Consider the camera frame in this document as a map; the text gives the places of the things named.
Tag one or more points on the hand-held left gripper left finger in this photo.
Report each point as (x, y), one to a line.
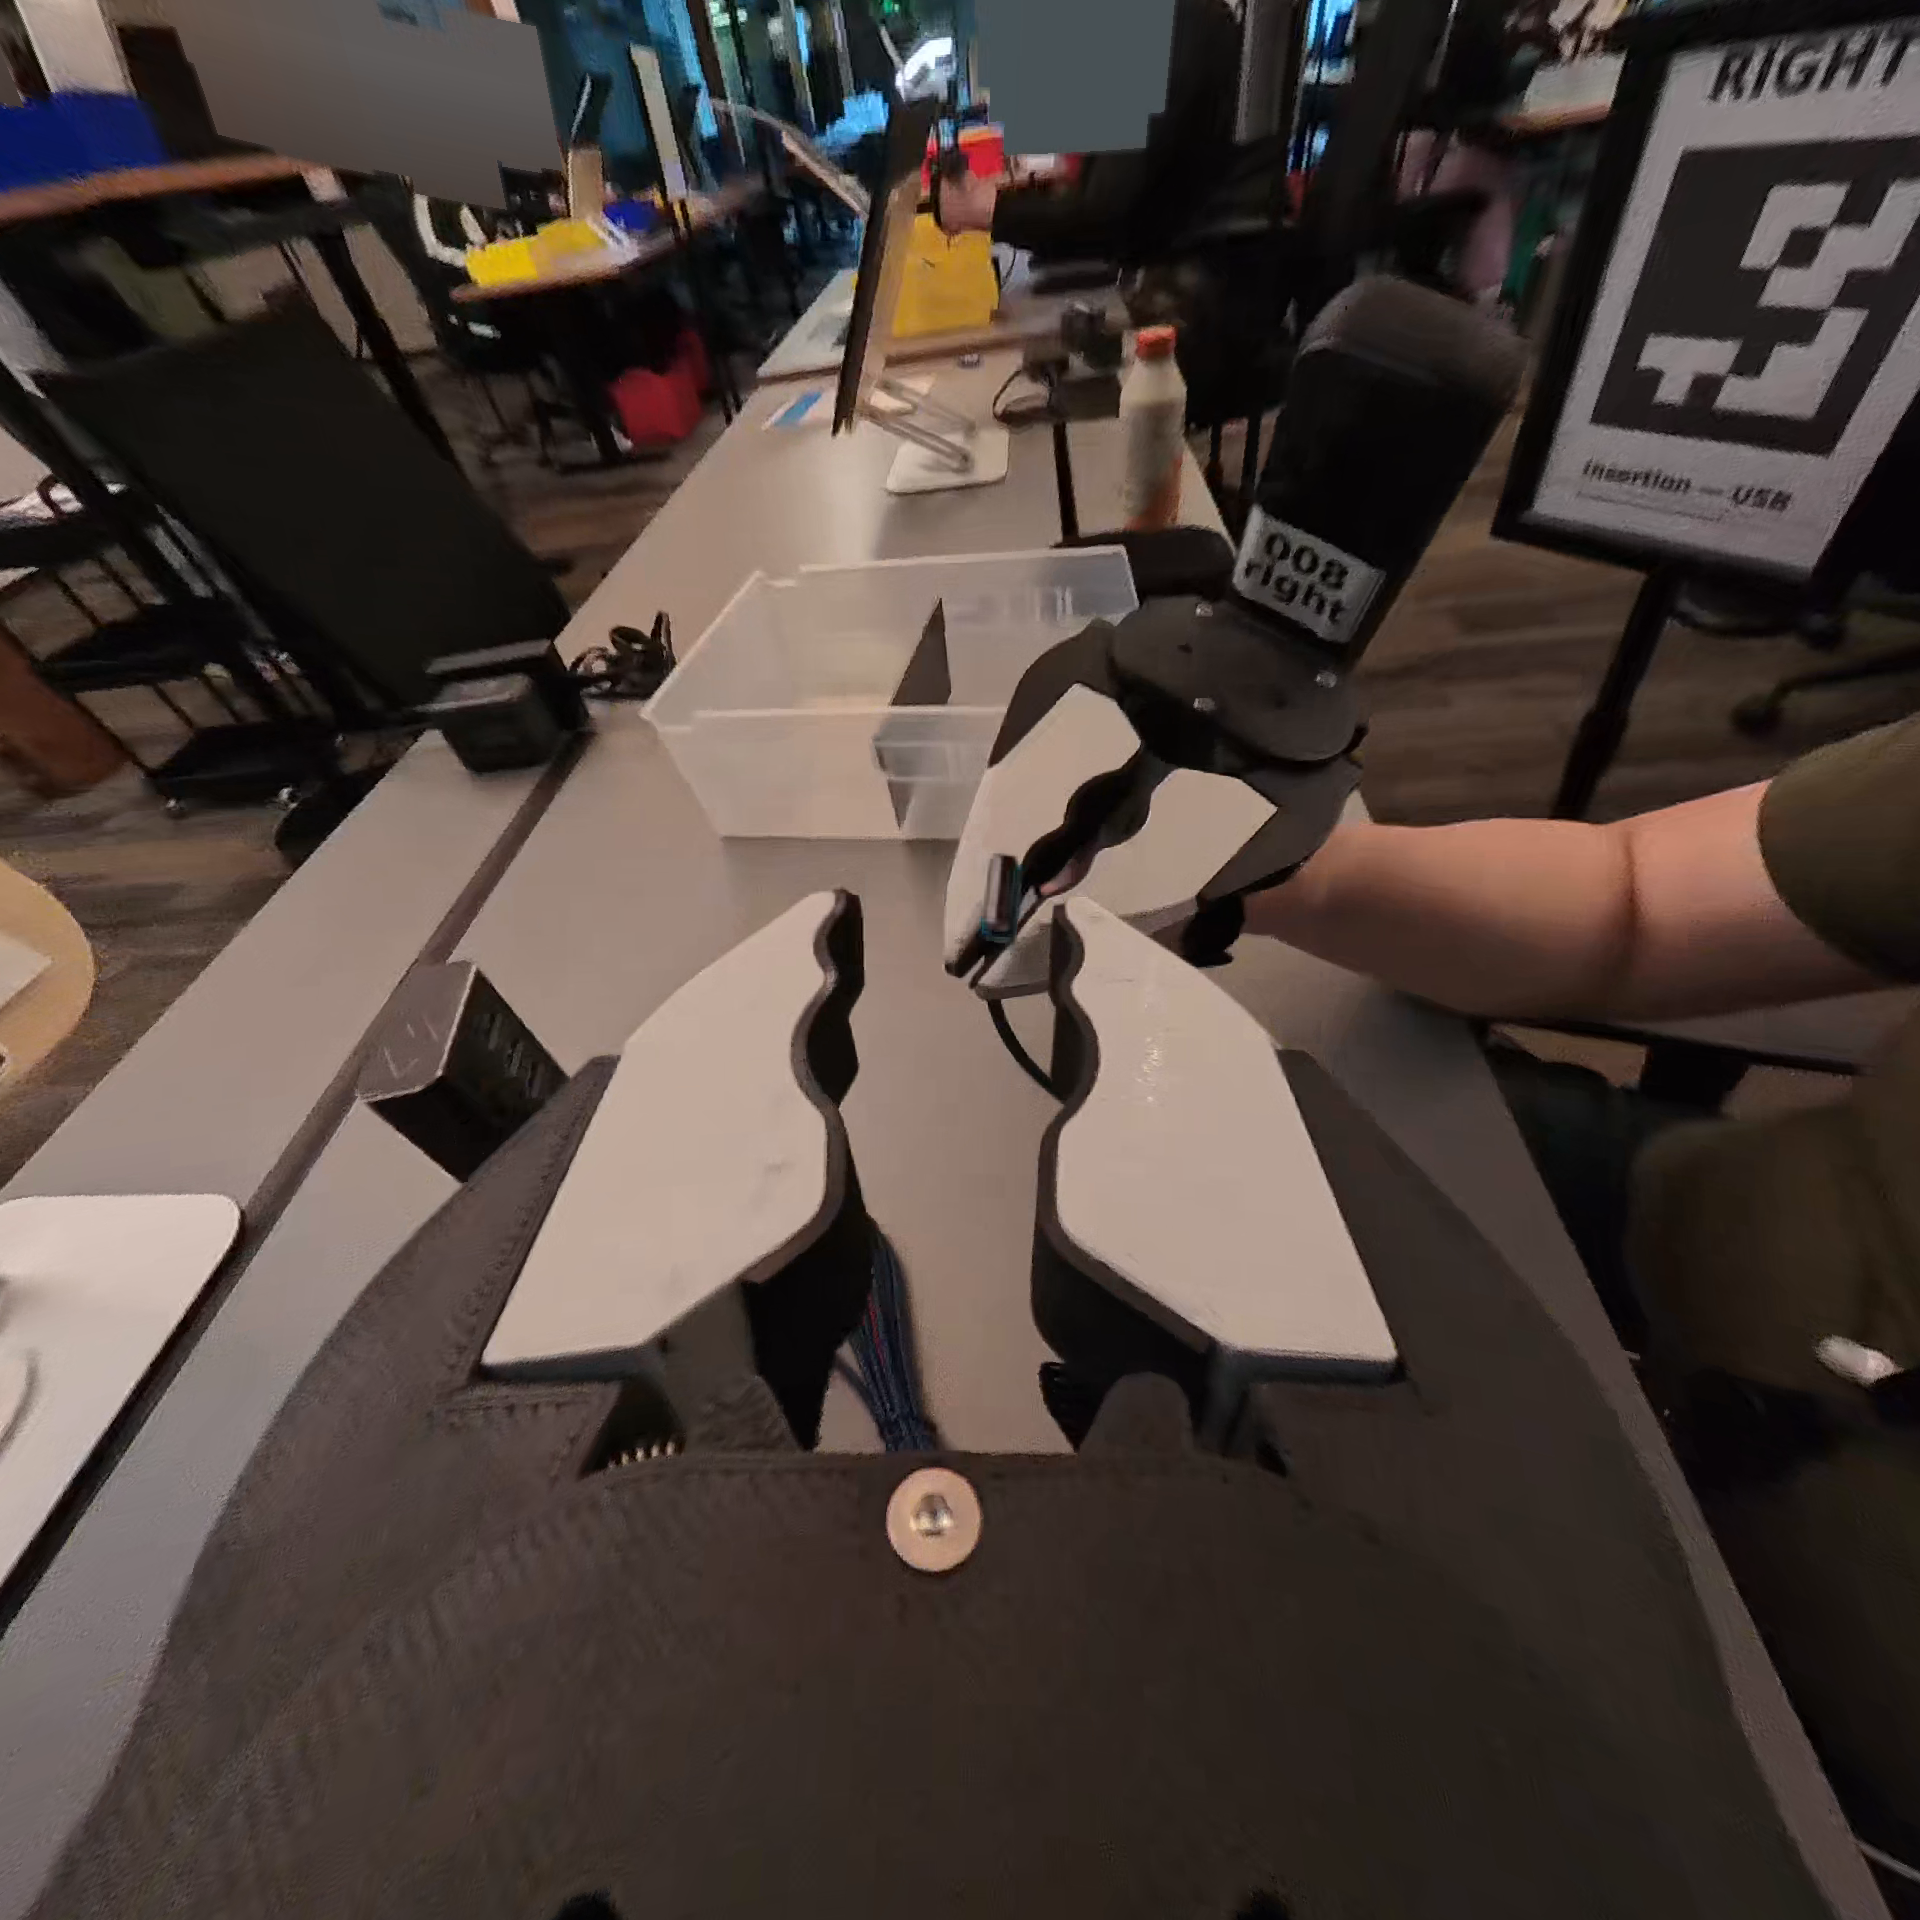
(690, 1170)

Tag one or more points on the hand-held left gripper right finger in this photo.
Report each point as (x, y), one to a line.
(1200, 1185)

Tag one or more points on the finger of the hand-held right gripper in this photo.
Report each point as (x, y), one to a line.
(1184, 840)
(1035, 781)

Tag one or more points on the black usb hub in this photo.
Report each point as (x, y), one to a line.
(465, 1065)

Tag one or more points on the clear plastic bin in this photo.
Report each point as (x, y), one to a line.
(780, 751)

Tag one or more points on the person's right forearm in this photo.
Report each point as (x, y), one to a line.
(1500, 916)

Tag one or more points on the dark bin divider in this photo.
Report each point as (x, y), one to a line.
(921, 676)

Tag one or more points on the white bottle orange cap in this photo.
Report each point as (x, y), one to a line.
(1152, 434)

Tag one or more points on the small black desk device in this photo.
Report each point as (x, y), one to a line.
(1079, 359)

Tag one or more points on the black power adapter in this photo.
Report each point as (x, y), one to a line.
(495, 720)

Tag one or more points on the thin dark board stand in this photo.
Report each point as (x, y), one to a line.
(884, 300)

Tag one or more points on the yellow storage bin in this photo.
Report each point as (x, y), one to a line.
(944, 284)
(524, 260)

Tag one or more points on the red storage bin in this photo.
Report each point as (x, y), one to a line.
(660, 398)

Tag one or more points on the framed tag sign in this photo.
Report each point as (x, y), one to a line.
(1723, 300)

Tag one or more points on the instruction sheet on stand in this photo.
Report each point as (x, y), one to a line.
(90, 1319)

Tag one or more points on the black utility cart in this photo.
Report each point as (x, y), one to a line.
(195, 781)

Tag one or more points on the black office chair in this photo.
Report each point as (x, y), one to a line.
(299, 525)

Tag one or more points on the wooden standing desk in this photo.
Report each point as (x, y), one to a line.
(149, 189)

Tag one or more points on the blue storage bin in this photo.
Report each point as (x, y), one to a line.
(75, 143)

